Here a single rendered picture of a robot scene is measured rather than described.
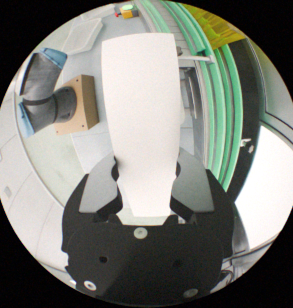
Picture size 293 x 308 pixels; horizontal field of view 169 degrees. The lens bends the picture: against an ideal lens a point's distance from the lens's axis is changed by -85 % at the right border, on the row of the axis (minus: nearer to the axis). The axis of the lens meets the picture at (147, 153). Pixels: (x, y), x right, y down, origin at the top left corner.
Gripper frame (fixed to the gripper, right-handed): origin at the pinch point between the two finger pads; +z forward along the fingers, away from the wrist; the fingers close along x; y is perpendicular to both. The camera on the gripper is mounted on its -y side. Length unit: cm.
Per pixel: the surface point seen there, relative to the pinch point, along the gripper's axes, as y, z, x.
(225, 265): 64, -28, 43
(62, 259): 317, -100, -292
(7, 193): 71, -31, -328
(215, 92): -7.5, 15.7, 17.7
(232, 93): -8.8, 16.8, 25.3
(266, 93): -12.6, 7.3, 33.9
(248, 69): -21.5, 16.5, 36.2
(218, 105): -4.1, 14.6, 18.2
